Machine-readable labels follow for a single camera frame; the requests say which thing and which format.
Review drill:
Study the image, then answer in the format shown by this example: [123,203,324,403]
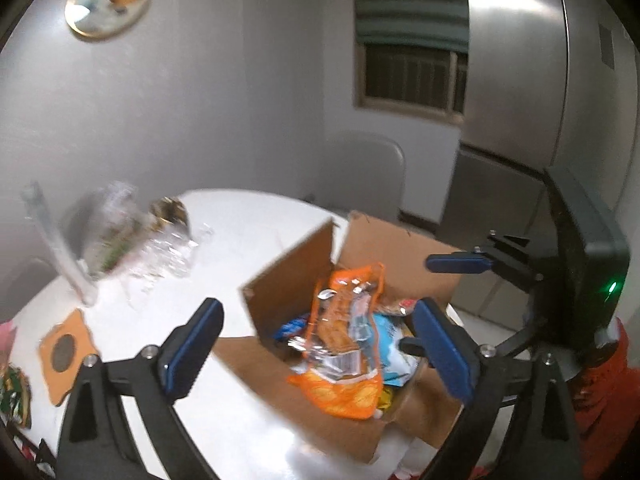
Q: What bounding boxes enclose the blue cracker packet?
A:
[372,312,426,387]

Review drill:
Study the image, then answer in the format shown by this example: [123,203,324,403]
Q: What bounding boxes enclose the orange coaster mat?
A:
[37,308,100,405]

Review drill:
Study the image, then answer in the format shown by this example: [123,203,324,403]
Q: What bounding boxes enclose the person's right forearm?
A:
[565,317,640,480]

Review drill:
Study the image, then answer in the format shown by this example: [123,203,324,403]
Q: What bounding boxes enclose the clear plastic tube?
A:
[21,182,98,307]

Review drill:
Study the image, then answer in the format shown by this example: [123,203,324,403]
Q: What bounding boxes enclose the medium round wall picture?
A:
[65,0,153,41]

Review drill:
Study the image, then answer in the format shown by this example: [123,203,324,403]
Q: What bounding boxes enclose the clear bag green contents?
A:
[75,180,151,279]

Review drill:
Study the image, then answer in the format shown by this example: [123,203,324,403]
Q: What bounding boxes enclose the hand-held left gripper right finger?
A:
[412,297,583,480]

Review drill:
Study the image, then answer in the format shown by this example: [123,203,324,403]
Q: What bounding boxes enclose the silver refrigerator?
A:
[440,0,640,331]

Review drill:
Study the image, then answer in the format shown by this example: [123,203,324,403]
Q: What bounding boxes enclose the green striped window blind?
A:
[351,0,471,54]

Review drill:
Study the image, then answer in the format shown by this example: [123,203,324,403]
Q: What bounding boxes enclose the dark blue snack packet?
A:
[272,312,314,342]

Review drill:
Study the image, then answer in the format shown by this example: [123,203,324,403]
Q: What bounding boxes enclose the green yellow snack packet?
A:
[0,365,32,429]

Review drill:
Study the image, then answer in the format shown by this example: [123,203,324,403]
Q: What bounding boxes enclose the gold wrapper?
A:
[150,197,191,239]

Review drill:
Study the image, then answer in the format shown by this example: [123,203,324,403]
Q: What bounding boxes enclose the crumpled clear plastic wrap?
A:
[125,225,216,297]

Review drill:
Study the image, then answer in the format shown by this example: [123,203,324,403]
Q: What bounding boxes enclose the window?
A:
[354,42,468,122]

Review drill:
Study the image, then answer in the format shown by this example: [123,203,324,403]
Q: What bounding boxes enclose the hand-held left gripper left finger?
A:
[54,297,226,480]

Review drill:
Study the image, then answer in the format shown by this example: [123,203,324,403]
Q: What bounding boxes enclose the cardboard box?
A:
[212,210,466,463]

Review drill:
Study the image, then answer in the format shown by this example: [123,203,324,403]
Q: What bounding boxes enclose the orange snack packet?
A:
[287,262,386,421]

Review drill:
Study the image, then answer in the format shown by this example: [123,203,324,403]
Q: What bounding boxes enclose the light grey chair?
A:
[312,132,407,224]

